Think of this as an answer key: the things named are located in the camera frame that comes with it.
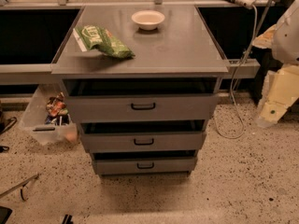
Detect grey top drawer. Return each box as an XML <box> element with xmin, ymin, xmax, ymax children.
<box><xmin>63</xmin><ymin>78</ymin><xmax>218</xmax><ymax>123</ymax></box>

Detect white bowl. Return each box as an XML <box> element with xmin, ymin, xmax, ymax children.
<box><xmin>131</xmin><ymin>10</ymin><xmax>165</xmax><ymax>31</ymax></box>

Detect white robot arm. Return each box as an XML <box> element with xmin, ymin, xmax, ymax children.
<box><xmin>253</xmin><ymin>0</ymin><xmax>299</xmax><ymax>128</ymax></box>

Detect grey drawer cabinet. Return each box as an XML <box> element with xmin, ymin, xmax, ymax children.
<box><xmin>50</xmin><ymin>4</ymin><xmax>231</xmax><ymax>177</ymax></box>

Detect clear plastic bin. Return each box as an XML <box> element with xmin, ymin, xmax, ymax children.
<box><xmin>19</xmin><ymin>84</ymin><xmax>78</xmax><ymax>145</ymax></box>

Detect green chip bag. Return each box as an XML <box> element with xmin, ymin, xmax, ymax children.
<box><xmin>73</xmin><ymin>25</ymin><xmax>135</xmax><ymax>59</ymax></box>

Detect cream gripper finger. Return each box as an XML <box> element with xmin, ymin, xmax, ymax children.
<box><xmin>252</xmin><ymin>24</ymin><xmax>277</xmax><ymax>49</ymax></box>
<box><xmin>256</xmin><ymin>64</ymin><xmax>299</xmax><ymax>128</ymax></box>

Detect grey drawer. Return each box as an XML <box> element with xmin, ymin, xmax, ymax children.
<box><xmin>80</xmin><ymin>120</ymin><xmax>206</xmax><ymax>152</ymax></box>
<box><xmin>63</xmin><ymin>78</ymin><xmax>218</xmax><ymax>123</ymax></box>
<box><xmin>91</xmin><ymin>150</ymin><xmax>197</xmax><ymax>175</ymax></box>

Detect black object bottom left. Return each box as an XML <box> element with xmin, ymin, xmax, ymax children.
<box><xmin>0</xmin><ymin>206</ymin><xmax>12</xmax><ymax>224</ymax></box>

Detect colourful snack packets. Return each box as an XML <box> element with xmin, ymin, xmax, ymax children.
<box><xmin>45</xmin><ymin>92</ymin><xmax>70</xmax><ymax>126</ymax></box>

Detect grey bottom drawer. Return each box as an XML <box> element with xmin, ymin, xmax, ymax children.
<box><xmin>91</xmin><ymin>150</ymin><xmax>197</xmax><ymax>175</ymax></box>

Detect black cable on floor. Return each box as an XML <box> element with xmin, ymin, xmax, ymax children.
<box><xmin>0</xmin><ymin>116</ymin><xmax>18</xmax><ymax>154</ymax></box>

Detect white cable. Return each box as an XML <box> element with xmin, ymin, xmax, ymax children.
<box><xmin>213</xmin><ymin>4</ymin><xmax>259</xmax><ymax>140</ymax></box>

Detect metal rod on floor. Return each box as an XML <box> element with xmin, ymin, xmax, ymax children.
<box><xmin>0</xmin><ymin>173</ymin><xmax>40</xmax><ymax>202</ymax></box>

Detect grey middle drawer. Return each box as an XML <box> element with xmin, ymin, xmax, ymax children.
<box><xmin>80</xmin><ymin>120</ymin><xmax>206</xmax><ymax>152</ymax></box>

